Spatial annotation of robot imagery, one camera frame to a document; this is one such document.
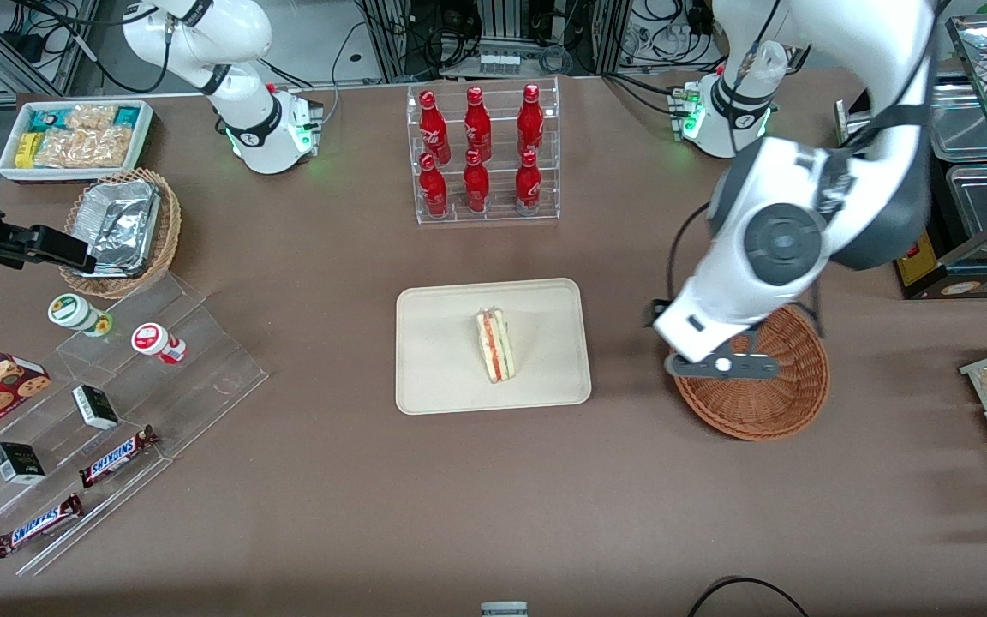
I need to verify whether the triangle sandwich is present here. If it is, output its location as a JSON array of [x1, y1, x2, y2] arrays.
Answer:
[[474, 308, 515, 384]]

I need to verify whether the brown wicker basket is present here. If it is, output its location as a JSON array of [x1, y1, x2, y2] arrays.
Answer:
[[672, 303, 830, 442]]

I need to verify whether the light wicker basket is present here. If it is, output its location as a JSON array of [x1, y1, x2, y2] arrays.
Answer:
[[59, 168, 182, 299]]

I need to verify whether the beige plastic tray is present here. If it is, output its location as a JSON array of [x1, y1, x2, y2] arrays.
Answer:
[[396, 278, 592, 416]]

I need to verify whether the aluminium foil container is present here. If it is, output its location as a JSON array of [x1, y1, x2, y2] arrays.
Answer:
[[71, 180, 162, 278]]

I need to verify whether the green lid yogurt cup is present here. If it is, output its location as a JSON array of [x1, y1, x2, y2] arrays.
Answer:
[[48, 294, 114, 338]]

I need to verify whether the large clear cracker bag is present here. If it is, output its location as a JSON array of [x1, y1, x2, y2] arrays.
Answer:
[[35, 127, 132, 169]]

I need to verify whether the red lid yogurt cup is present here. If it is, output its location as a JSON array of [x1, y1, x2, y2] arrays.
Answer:
[[131, 323, 188, 366]]

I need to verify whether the small clear cracker bag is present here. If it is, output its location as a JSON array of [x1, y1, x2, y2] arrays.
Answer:
[[65, 105, 117, 132]]

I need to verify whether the white rectangular snack bin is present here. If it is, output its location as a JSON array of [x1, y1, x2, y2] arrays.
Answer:
[[0, 100, 156, 183]]

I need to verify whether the small black box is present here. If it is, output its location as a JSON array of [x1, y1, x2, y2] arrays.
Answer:
[[0, 442, 46, 485], [72, 385, 120, 430]]

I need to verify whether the red cola bottle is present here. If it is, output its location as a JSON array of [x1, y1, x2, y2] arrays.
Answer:
[[418, 153, 450, 218], [464, 86, 493, 162], [463, 149, 491, 213], [515, 150, 542, 215], [419, 90, 452, 164], [517, 83, 544, 159]]

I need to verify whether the clear acrylic bottle rack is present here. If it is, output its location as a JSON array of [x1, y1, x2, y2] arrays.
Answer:
[[406, 77, 561, 225]]

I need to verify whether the clear acrylic step display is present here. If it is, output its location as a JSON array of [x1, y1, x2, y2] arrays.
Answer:
[[0, 273, 270, 577]]

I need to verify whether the Snickers chocolate bar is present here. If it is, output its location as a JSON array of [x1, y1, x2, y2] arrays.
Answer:
[[78, 426, 160, 489], [0, 494, 85, 559]]

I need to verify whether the silver metal block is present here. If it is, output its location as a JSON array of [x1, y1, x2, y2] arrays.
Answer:
[[834, 90, 876, 147]]

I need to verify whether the black food warmer case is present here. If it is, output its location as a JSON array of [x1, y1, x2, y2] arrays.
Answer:
[[892, 13, 987, 301]]

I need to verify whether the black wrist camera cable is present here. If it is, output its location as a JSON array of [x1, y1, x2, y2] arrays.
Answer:
[[667, 201, 713, 303]]

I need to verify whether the aluminium frame with cables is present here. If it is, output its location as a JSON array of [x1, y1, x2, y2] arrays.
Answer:
[[0, 0, 105, 97]]

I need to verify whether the black floor cable loop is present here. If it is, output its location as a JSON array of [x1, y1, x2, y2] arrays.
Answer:
[[686, 576, 811, 617]]

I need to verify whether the aluminium frame rack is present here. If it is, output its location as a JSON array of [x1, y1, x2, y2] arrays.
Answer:
[[355, 0, 636, 82]]

